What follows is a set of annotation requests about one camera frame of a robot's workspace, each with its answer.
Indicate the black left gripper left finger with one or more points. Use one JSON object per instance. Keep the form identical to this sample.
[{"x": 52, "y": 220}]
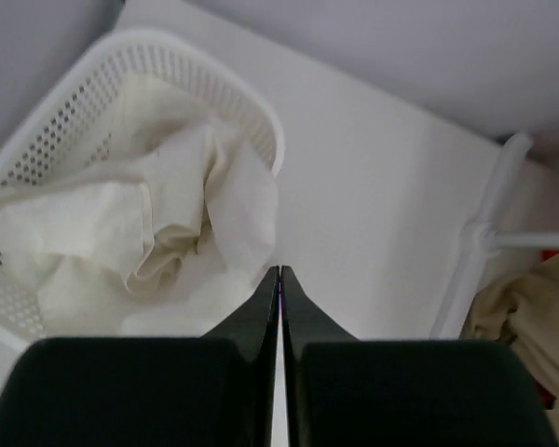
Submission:
[{"x": 213, "y": 390}]

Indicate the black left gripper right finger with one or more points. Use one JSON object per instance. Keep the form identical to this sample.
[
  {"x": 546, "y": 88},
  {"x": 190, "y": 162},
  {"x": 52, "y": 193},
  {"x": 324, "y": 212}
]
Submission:
[{"x": 342, "y": 391}]

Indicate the white t-shirt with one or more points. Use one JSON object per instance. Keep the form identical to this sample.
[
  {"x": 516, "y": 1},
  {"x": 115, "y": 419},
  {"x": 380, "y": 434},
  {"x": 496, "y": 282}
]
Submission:
[{"x": 161, "y": 222}]

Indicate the dark red t-shirt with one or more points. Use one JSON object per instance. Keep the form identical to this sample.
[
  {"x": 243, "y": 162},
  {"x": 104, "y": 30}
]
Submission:
[{"x": 552, "y": 256}]

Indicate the silver clothes rack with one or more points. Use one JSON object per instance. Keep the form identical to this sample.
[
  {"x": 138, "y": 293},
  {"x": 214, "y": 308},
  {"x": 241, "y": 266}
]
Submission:
[{"x": 480, "y": 241}]

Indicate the white plastic laundry basket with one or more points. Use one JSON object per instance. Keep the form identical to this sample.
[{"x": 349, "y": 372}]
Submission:
[{"x": 78, "y": 104}]

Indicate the beige t-shirt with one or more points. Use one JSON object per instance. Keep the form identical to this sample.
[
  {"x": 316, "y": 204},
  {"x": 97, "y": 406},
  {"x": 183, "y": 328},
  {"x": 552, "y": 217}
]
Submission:
[{"x": 521, "y": 311}]

